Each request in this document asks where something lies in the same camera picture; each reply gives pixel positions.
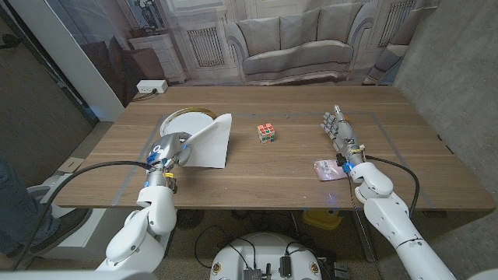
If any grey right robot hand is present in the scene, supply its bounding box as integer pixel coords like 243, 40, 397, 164
321, 103, 366, 164

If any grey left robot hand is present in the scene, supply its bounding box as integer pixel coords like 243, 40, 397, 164
146, 131, 194, 172

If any white paper sheet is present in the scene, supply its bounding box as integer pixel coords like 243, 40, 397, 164
181, 113, 233, 170

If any gold-rimmed paper plate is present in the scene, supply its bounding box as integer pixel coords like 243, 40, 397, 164
160, 107, 219, 137

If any pink plastic packet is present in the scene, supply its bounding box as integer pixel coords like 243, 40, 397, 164
313, 159, 349, 182

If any white power strip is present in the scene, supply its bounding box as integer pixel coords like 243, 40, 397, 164
135, 79, 169, 94

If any black round floor fan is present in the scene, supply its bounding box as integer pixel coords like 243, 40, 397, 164
174, 208, 205, 231

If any Rubik's cube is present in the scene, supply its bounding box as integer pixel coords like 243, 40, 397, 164
257, 122, 276, 145

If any yellow object under table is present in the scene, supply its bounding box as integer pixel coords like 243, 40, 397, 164
302, 208, 343, 230

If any printed living room backdrop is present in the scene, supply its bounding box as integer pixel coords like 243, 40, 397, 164
44, 0, 440, 108

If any grey table leg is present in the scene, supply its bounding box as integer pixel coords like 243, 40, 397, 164
352, 209, 377, 262

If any white floor stand base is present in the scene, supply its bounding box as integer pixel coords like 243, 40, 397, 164
25, 173, 79, 219

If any white robot torso base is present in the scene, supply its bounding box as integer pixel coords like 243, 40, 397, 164
209, 232, 323, 280

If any person in blue jeans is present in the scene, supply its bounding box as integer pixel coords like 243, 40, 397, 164
0, 157, 93, 257

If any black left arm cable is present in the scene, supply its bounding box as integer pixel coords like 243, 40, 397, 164
11, 160, 153, 269

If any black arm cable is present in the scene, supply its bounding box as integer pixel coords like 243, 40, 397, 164
11, 160, 153, 269
364, 154, 420, 217

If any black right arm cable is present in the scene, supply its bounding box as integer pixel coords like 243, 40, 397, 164
364, 154, 420, 217

